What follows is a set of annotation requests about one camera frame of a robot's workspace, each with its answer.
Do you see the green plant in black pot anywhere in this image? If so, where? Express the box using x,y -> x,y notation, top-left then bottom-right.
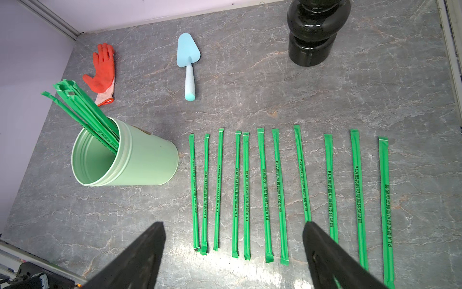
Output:
287,0 -> 351,67

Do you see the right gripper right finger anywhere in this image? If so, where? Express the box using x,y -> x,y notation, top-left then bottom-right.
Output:
302,222 -> 386,289

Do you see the bundle of green wrapped straws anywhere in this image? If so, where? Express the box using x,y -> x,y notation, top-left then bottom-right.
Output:
42,79 -> 120,154

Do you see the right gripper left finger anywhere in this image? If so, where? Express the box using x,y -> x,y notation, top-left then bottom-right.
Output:
83,222 -> 166,289

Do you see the light blue garden trowel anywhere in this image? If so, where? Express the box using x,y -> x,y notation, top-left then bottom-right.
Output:
176,33 -> 201,101

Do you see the red work glove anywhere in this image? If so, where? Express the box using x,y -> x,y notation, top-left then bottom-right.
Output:
83,43 -> 115,107

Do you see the eleventh green straw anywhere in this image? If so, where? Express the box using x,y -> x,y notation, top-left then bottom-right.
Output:
379,137 -> 395,289

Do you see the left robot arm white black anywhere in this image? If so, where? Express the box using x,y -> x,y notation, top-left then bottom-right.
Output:
1,262 -> 76,289

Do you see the light green metal cup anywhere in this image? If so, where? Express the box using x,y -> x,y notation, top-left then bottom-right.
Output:
71,118 -> 179,187

